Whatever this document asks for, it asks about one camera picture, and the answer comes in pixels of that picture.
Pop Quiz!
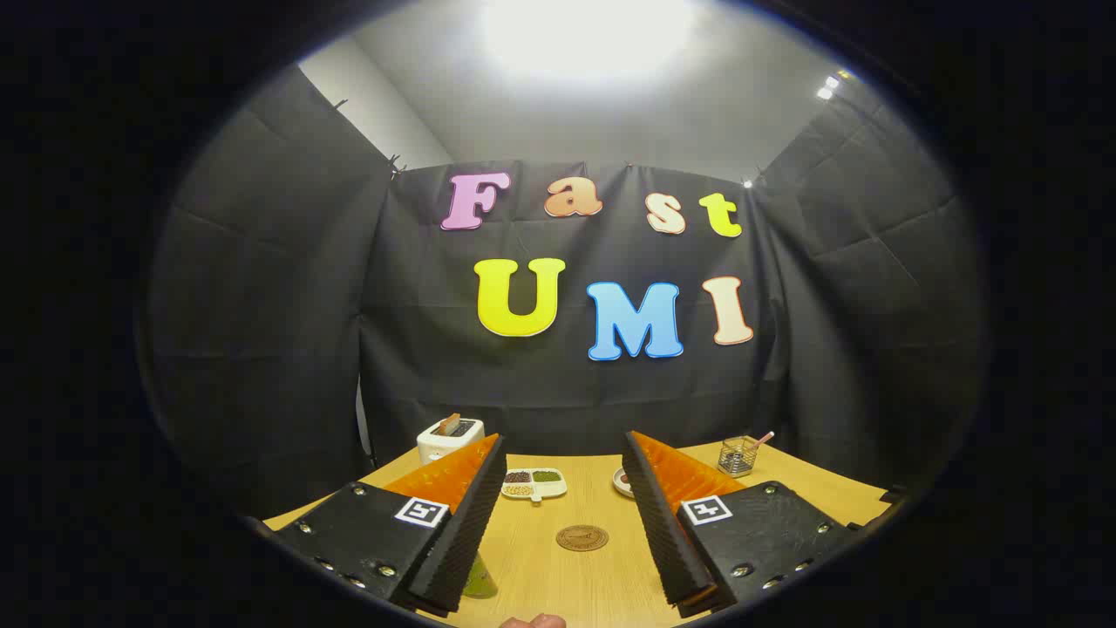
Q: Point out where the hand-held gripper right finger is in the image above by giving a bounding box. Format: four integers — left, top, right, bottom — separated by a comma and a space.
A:
621, 430, 864, 618

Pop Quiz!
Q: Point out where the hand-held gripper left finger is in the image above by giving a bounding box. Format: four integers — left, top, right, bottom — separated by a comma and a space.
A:
266, 433, 508, 618

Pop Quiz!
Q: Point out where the silver green juice bottle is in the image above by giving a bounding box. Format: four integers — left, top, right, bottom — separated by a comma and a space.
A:
462, 548, 499, 599

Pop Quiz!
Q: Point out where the round brown coaster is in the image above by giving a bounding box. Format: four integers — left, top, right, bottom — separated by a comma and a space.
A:
556, 524, 610, 552

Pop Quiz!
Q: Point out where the white divided bean dish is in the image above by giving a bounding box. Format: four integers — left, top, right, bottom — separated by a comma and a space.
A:
500, 468, 568, 505

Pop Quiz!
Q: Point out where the white toaster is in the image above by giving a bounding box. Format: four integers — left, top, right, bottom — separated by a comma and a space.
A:
417, 417, 486, 465

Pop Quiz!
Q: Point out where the wooden table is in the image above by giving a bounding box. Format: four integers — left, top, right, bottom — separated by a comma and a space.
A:
262, 440, 890, 628

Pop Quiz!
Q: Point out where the wire mesh holder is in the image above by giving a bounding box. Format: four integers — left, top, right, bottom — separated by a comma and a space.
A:
718, 436, 758, 478

